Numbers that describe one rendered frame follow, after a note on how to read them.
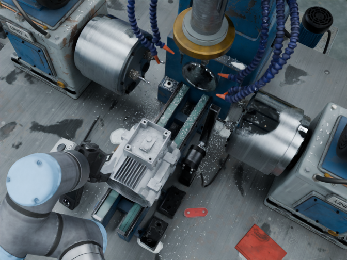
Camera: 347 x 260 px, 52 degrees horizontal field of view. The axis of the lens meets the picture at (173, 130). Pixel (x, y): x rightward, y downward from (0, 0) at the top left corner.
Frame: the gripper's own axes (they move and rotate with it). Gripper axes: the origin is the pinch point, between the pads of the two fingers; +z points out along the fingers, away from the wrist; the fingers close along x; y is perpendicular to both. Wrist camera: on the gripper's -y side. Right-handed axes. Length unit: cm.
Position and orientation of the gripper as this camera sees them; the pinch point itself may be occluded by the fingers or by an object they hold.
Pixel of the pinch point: (102, 167)
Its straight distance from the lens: 102.2
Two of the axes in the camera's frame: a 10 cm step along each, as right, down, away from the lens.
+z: 2.0, -0.1, 9.8
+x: -8.6, -4.8, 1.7
